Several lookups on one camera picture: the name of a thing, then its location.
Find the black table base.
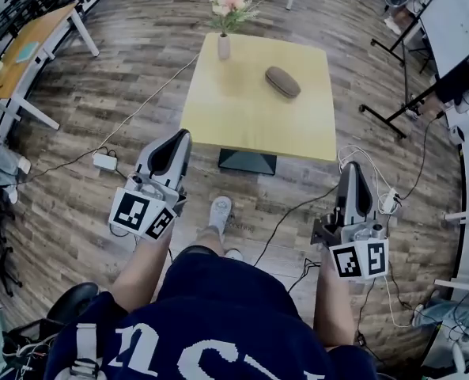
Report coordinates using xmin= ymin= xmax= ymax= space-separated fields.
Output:
xmin=217 ymin=148 xmax=278 ymax=176

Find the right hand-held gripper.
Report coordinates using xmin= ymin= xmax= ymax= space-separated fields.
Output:
xmin=310 ymin=161 xmax=390 ymax=281

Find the person's right forearm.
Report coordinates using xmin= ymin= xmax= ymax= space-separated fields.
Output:
xmin=312 ymin=247 xmax=356 ymax=348

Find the white board table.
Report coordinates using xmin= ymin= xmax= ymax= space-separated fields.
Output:
xmin=418 ymin=0 xmax=469 ymax=79

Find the white power adapter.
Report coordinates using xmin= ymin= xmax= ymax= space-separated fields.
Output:
xmin=92 ymin=151 xmax=119 ymax=171

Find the person's navy sweater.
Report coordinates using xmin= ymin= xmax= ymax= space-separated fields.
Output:
xmin=43 ymin=246 xmax=378 ymax=380

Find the wooden desk with white legs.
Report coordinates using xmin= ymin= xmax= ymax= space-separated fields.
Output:
xmin=0 ymin=2 xmax=101 ymax=146

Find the brown glasses case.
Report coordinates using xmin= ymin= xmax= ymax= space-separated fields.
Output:
xmin=264 ymin=66 xmax=301 ymax=100

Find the person's leg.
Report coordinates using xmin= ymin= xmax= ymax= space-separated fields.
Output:
xmin=195 ymin=226 xmax=224 ymax=257

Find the black metal railing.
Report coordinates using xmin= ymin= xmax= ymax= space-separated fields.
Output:
xmin=0 ymin=0 xmax=92 ymax=53

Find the black rolling stand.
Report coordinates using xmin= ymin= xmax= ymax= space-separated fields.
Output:
xmin=358 ymin=12 xmax=469 ymax=140

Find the teal book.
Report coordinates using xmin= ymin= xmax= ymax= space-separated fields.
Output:
xmin=15 ymin=40 xmax=41 ymax=64

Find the yellow square table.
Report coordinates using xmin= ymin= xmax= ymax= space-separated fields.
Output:
xmin=179 ymin=32 xmax=338 ymax=164

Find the white power strip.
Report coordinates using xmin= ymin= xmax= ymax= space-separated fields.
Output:
xmin=379 ymin=188 xmax=402 ymax=215

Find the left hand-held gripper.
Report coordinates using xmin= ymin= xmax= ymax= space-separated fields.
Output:
xmin=108 ymin=129 xmax=193 ymax=241

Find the person's left forearm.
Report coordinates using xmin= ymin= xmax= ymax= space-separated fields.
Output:
xmin=110 ymin=218 xmax=176 ymax=314

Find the long white cable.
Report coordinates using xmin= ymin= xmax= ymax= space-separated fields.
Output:
xmin=95 ymin=51 xmax=202 ymax=154

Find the beige ceramic vase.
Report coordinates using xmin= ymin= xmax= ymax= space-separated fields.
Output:
xmin=217 ymin=32 xmax=232 ymax=60

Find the coiled white cable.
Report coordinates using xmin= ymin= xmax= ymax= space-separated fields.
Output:
xmin=337 ymin=145 xmax=397 ymax=213

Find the black floor cable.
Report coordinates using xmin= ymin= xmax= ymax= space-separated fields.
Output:
xmin=252 ymin=184 xmax=340 ymax=268

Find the black office chair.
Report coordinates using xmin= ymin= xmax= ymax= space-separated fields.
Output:
xmin=45 ymin=282 xmax=101 ymax=325

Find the pink flower bouquet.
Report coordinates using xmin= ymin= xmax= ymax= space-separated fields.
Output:
xmin=206 ymin=0 xmax=261 ymax=38

